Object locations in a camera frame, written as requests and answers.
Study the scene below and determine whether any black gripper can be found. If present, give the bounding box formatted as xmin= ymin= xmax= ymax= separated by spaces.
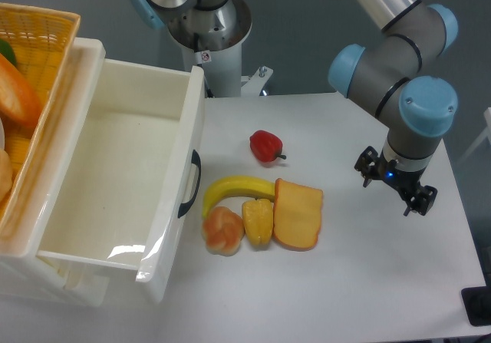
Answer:
xmin=354 ymin=146 xmax=438 ymax=216

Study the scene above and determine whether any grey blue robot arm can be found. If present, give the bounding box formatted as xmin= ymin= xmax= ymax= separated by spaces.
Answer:
xmin=130 ymin=0 xmax=458 ymax=215

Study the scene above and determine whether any toast bread slice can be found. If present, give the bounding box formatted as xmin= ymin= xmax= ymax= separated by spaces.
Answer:
xmin=273 ymin=178 xmax=324 ymax=250

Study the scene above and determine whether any round knotted bread roll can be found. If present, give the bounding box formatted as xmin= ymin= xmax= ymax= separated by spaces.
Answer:
xmin=202 ymin=206 xmax=245 ymax=256

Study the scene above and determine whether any red bell pepper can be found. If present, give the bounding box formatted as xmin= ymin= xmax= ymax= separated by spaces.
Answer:
xmin=249 ymin=130 xmax=286 ymax=163

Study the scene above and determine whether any yellow bell pepper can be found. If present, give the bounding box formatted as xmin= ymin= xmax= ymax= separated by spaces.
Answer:
xmin=242 ymin=199 xmax=274 ymax=248

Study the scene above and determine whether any black device at table edge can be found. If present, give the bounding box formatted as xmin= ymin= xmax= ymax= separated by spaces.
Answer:
xmin=461 ymin=286 xmax=490 ymax=327

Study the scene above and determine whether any yellow banana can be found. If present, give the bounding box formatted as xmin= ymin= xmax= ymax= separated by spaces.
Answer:
xmin=201 ymin=175 xmax=275 ymax=219

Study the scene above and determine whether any white open drawer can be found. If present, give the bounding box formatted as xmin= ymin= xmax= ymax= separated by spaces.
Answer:
xmin=40 ymin=60 xmax=205 ymax=306

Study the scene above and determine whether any white drawer cabinet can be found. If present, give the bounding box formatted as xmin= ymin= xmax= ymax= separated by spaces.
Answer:
xmin=1 ymin=38 xmax=107 ymax=305

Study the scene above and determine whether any orange baguette loaf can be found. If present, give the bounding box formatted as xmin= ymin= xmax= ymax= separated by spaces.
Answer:
xmin=1 ymin=55 xmax=43 ymax=128

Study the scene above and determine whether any orange woven basket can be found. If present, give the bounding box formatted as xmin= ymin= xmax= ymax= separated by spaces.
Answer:
xmin=1 ymin=3 xmax=81 ymax=233

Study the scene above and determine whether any green vegetable in basket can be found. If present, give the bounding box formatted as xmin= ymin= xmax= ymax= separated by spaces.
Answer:
xmin=0 ymin=39 xmax=17 ymax=67

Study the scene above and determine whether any black drawer handle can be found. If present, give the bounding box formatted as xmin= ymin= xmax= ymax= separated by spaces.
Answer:
xmin=177 ymin=150 xmax=202 ymax=218

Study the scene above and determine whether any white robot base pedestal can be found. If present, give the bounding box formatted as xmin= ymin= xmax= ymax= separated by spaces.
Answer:
xmin=168 ymin=0 xmax=273 ymax=97

